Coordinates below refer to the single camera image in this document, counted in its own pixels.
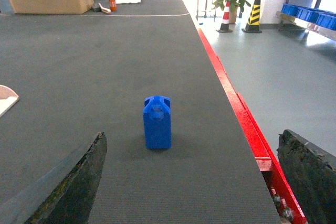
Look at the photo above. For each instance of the blue plastic part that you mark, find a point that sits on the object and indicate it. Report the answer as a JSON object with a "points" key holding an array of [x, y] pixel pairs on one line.
{"points": [[157, 122]]}

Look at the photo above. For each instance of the blue bin on shelf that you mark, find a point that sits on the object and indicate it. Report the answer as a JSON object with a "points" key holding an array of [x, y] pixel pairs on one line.
{"points": [[319, 17]]}

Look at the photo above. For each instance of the orange bottle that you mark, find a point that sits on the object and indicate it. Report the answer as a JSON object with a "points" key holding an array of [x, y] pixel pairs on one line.
{"points": [[113, 5]]}

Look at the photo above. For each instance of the red white traffic cone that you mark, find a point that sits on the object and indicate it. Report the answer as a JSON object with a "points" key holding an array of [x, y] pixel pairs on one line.
{"points": [[224, 27]]}

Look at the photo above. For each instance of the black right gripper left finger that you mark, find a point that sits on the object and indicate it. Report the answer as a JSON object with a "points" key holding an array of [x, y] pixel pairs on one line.
{"points": [[66, 193]]}

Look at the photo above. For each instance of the wooden handled brush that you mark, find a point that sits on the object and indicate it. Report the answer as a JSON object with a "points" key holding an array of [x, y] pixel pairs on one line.
{"points": [[103, 9]]}

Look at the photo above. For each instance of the steel roller shelf rack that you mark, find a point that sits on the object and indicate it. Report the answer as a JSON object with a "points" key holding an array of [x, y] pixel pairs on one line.
{"points": [[293, 21]]}

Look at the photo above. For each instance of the beige plastic dustpan tray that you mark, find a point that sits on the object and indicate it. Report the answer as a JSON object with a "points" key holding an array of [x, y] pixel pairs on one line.
{"points": [[8, 98]]}

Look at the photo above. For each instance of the dark grey table mat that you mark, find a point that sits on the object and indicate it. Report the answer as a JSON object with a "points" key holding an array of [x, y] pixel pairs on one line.
{"points": [[79, 75]]}

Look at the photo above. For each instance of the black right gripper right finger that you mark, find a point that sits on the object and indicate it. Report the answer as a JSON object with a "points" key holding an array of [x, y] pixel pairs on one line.
{"points": [[310, 172]]}

